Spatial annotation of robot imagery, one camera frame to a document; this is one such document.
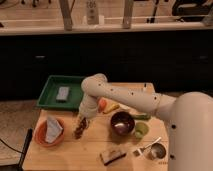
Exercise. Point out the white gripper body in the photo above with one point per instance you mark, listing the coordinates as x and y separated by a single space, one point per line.
88 107

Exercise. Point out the dark grape bunch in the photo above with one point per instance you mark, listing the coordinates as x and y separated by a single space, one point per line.
83 124

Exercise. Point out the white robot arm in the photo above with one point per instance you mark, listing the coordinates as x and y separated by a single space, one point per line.
188 118

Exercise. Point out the orange carrot toy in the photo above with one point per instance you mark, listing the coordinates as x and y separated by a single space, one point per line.
102 105

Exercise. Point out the yellow banana toy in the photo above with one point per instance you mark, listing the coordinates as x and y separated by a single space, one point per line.
111 108

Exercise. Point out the grey sponge block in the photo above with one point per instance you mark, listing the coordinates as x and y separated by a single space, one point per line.
63 93

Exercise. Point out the green plastic tray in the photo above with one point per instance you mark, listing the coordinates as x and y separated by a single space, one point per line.
47 99

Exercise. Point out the dark red bowl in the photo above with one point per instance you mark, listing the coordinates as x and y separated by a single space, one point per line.
122 123

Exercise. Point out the white crumpled cloth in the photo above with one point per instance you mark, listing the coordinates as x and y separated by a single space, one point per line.
54 129

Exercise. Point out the orange bowl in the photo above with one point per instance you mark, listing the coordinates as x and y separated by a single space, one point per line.
40 135

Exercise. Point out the green vegetable toy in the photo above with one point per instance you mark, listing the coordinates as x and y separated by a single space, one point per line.
141 117

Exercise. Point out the brown wooden block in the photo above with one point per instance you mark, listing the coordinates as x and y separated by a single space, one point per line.
112 154

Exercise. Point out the green cup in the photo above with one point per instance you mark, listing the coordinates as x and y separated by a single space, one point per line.
141 129

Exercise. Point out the metal spoon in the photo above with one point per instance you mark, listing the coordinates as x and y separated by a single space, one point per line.
141 150

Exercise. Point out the small metal cup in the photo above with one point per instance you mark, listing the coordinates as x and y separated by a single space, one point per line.
158 151

